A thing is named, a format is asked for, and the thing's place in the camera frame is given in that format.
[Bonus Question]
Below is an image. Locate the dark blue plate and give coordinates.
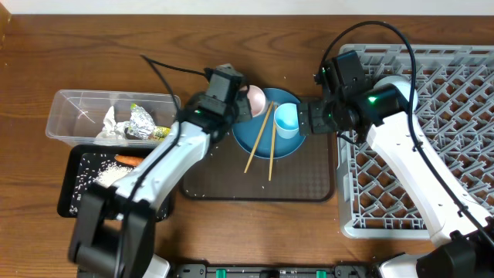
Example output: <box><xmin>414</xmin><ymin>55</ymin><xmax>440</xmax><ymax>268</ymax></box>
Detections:
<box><xmin>232</xmin><ymin>88</ymin><xmax>305</xmax><ymax>159</ymax></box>

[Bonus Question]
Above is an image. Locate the wooden chopstick left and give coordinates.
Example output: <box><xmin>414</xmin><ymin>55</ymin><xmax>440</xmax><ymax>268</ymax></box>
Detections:
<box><xmin>244</xmin><ymin>101</ymin><xmax>274</xmax><ymax>174</ymax></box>

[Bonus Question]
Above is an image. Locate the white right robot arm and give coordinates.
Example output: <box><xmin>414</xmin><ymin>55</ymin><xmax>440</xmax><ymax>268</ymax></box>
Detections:
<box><xmin>297</xmin><ymin>51</ymin><xmax>493</xmax><ymax>277</ymax></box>

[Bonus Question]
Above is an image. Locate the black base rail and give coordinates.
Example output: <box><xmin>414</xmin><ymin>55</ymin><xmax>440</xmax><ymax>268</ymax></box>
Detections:
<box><xmin>167</xmin><ymin>263</ymin><xmax>381</xmax><ymax>278</ymax></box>

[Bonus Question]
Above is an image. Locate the light blue plastic cup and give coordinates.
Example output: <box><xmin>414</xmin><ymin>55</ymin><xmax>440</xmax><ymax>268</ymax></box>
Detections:
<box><xmin>274</xmin><ymin>103</ymin><xmax>299</xmax><ymax>140</ymax></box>

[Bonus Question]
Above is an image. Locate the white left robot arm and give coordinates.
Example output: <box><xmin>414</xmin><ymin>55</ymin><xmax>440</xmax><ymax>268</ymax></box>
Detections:
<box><xmin>68</xmin><ymin>64</ymin><xmax>252</xmax><ymax>277</ymax></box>

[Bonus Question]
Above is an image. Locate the clear plastic waste bin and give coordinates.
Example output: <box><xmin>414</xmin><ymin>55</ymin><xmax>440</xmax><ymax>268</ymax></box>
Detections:
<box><xmin>46</xmin><ymin>90</ymin><xmax>181</xmax><ymax>148</ymax></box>

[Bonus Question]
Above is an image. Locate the orange carrot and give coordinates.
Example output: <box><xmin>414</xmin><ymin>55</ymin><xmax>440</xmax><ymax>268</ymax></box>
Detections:
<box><xmin>114</xmin><ymin>154</ymin><xmax>144</xmax><ymax>167</ymax></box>

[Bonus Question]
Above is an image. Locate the white napkin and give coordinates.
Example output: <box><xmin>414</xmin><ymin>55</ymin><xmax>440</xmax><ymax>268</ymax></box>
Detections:
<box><xmin>96</xmin><ymin>106</ymin><xmax>130</xmax><ymax>140</ymax></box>

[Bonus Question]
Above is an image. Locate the pile of white rice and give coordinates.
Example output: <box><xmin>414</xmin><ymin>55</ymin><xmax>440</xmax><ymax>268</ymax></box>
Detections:
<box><xmin>93</xmin><ymin>162</ymin><xmax>133</xmax><ymax>188</ymax></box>

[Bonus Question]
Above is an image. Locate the wooden chopstick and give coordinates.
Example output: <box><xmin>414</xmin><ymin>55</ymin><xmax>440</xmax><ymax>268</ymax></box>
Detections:
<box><xmin>244</xmin><ymin>101</ymin><xmax>274</xmax><ymax>174</ymax></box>
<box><xmin>268</xmin><ymin>105</ymin><xmax>277</xmax><ymax>181</ymax></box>

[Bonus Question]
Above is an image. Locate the grey plastic dishwasher rack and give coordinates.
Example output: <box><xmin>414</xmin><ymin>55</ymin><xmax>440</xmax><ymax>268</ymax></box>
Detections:
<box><xmin>337</xmin><ymin>45</ymin><xmax>493</xmax><ymax>240</ymax></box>

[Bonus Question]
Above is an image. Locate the wooden chopstick right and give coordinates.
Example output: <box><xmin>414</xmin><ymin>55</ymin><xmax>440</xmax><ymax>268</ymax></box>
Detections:
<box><xmin>268</xmin><ymin>105</ymin><xmax>277</xmax><ymax>181</ymax></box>

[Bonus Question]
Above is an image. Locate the pink plastic cup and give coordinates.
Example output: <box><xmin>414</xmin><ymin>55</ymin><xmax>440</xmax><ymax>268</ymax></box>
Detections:
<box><xmin>241</xmin><ymin>85</ymin><xmax>269</xmax><ymax>117</ymax></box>

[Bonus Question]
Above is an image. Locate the silver foil wrapper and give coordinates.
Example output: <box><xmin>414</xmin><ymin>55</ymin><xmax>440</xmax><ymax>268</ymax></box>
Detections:
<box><xmin>127</xmin><ymin>103</ymin><xmax>171</xmax><ymax>141</ymax></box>

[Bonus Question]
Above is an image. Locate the brown plastic serving tray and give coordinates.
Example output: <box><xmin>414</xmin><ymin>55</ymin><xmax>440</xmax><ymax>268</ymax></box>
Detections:
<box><xmin>180</xmin><ymin>116</ymin><xmax>335</xmax><ymax>202</ymax></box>

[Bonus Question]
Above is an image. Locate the black waste tray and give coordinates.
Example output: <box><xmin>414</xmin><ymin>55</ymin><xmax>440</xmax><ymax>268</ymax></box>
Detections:
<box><xmin>57</xmin><ymin>144</ymin><xmax>152</xmax><ymax>218</ymax></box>

